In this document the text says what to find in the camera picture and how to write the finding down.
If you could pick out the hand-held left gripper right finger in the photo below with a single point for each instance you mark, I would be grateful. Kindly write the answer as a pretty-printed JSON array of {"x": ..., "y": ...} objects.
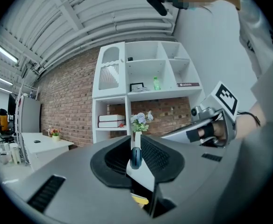
[{"x": 185, "y": 162}]

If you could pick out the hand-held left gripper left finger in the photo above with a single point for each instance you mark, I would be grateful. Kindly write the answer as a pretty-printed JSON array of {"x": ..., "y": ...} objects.
[{"x": 80, "y": 171}]

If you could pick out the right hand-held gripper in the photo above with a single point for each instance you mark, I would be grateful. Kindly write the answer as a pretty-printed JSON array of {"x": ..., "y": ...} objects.
[{"x": 225, "y": 97}]

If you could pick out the person's right forearm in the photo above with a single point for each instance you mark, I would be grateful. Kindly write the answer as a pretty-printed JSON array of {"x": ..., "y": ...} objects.
[{"x": 246, "y": 127}]

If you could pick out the brown wooden box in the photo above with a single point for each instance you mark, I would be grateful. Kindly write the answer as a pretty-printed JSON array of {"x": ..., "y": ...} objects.
[{"x": 45, "y": 133}]

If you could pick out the clear plastic storage bins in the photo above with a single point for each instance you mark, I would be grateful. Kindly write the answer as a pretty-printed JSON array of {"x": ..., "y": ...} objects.
[{"x": 3, "y": 153}]

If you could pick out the orange black office chair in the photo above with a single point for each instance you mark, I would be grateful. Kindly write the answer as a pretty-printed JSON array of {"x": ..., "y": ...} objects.
[{"x": 4, "y": 125}]

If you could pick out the person's right hand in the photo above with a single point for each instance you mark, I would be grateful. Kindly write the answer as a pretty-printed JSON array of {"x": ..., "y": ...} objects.
[{"x": 218, "y": 130}]

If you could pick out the blue artificial flowers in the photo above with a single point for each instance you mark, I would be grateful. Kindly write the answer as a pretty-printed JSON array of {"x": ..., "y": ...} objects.
[{"x": 141, "y": 120}]

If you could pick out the white ribbed vase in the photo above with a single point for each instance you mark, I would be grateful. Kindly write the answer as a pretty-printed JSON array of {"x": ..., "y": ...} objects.
[{"x": 138, "y": 137}]

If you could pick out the white side table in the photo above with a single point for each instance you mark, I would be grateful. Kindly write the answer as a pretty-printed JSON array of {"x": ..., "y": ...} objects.
[{"x": 45, "y": 146}]

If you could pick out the small potted flowers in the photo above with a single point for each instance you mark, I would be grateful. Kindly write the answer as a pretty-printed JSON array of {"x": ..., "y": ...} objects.
[{"x": 55, "y": 134}]

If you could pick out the dark red lettered book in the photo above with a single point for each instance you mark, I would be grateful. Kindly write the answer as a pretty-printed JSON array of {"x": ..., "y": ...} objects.
[{"x": 188, "y": 84}]

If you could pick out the small amber bottle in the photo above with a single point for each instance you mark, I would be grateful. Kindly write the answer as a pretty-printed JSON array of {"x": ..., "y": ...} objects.
[{"x": 49, "y": 130}]

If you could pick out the black computer mouse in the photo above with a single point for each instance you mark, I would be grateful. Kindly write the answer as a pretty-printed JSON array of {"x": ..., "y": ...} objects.
[{"x": 37, "y": 141}]

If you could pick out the green plastic bottle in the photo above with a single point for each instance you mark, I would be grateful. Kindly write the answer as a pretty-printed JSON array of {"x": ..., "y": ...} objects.
[{"x": 156, "y": 83}]

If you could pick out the stack of red books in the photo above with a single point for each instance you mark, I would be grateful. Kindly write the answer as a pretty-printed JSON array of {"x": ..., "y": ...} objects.
[{"x": 110, "y": 124}]

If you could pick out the blue white papers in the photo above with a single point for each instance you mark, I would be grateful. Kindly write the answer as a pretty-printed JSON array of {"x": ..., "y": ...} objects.
[{"x": 142, "y": 89}]

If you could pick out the white shelf unit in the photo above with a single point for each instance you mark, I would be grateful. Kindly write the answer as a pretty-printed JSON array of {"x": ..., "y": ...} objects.
[{"x": 150, "y": 73}]

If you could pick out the white trash bin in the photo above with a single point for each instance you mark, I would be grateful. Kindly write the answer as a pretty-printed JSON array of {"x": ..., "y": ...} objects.
[{"x": 14, "y": 153}]

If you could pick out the white metal rack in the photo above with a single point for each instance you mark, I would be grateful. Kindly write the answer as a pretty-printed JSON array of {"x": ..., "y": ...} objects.
[{"x": 18, "y": 115}]

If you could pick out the small black object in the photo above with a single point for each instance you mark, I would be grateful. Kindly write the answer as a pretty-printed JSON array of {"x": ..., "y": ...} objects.
[{"x": 130, "y": 59}]

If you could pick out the white glass cabinet door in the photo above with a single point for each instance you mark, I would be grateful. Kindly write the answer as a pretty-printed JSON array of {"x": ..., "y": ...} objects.
[{"x": 109, "y": 70}]

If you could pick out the person's white t-shirt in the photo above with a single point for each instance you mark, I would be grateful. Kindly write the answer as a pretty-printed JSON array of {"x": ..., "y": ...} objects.
[{"x": 255, "y": 55}]

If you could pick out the long ceiling light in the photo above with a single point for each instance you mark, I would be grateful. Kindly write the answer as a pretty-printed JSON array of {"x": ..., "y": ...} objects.
[
  {"x": 3, "y": 80},
  {"x": 4, "y": 51}
]

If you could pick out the right hand-held gripper grey camera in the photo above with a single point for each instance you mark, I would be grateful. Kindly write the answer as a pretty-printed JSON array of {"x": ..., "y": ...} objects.
[{"x": 198, "y": 113}]

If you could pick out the black picture frame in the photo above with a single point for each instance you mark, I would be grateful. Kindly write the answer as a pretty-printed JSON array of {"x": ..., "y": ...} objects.
[{"x": 136, "y": 86}]

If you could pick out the black head camera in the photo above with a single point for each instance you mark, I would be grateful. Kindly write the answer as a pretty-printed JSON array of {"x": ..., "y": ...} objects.
[{"x": 156, "y": 3}]

